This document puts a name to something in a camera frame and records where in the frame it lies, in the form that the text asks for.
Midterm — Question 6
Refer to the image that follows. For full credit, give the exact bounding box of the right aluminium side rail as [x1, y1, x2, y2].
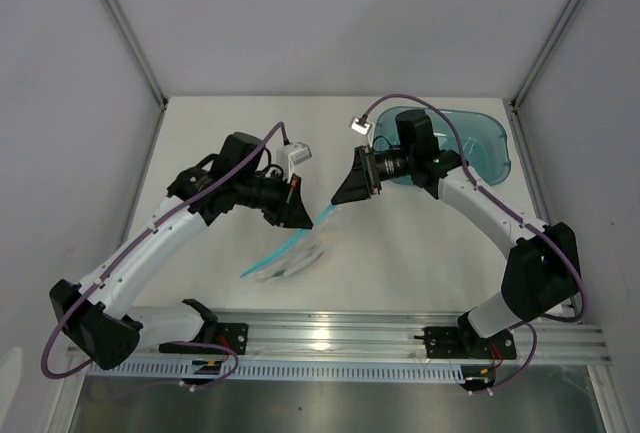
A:
[503, 100, 589, 324]

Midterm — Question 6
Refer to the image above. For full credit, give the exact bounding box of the white slotted cable duct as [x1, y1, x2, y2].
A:
[88, 358, 465, 384]

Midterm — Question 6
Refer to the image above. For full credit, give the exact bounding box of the aluminium corner post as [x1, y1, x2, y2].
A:
[77, 0, 168, 109]
[510, 0, 587, 113]

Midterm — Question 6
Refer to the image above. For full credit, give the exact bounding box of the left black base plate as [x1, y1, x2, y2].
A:
[159, 323, 249, 356]

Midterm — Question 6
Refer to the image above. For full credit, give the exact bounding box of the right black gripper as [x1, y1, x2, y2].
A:
[332, 146, 415, 206]

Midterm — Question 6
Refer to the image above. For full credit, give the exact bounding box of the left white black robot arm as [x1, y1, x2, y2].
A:
[49, 132, 313, 370]

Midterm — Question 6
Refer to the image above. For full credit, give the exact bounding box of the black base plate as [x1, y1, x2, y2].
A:
[415, 326, 517, 360]
[159, 323, 249, 356]

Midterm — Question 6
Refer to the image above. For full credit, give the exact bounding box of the aluminium front rail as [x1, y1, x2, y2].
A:
[67, 308, 612, 367]

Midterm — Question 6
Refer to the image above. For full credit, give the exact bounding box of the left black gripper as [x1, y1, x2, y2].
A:
[235, 169, 312, 229]

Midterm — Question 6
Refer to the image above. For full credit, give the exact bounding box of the left aluminium corner post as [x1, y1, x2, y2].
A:
[77, 0, 168, 109]

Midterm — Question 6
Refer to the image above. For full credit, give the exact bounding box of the right aluminium corner post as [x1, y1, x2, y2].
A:
[510, 0, 587, 113]

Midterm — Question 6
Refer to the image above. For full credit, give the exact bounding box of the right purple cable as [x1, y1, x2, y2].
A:
[359, 93, 587, 394]

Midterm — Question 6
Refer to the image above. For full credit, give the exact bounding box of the blue plastic tub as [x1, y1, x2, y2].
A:
[373, 106, 511, 186]

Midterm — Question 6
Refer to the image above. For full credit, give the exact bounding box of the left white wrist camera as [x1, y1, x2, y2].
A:
[276, 142, 312, 181]

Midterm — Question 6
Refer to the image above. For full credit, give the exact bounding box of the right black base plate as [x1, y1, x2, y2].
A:
[415, 326, 517, 360]

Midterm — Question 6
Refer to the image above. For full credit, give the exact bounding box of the clear zip top bag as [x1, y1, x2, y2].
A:
[240, 204, 340, 283]

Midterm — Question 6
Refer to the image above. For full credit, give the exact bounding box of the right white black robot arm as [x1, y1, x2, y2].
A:
[331, 109, 582, 357]

